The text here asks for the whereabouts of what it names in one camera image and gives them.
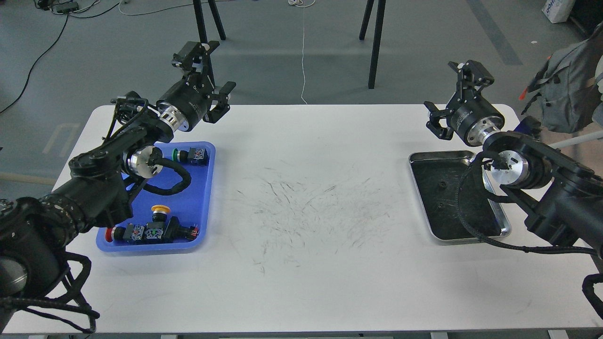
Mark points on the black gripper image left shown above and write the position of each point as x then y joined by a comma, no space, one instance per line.
192,97

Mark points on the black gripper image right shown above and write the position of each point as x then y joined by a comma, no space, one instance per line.
473,122

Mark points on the silver metal tray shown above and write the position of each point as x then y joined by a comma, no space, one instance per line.
486,216

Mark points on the grey backpack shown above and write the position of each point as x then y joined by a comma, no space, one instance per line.
565,87

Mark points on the black stand leg right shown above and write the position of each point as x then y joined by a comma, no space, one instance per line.
378,33

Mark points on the white box corner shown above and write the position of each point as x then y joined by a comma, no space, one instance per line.
557,11

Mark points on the yellow mushroom push button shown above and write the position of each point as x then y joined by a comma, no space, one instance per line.
160,213

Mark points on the green push button switch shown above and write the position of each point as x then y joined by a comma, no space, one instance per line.
195,156

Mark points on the black switch block red connector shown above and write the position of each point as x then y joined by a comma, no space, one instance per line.
162,231

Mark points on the red push button switch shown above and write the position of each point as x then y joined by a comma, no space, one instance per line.
131,234

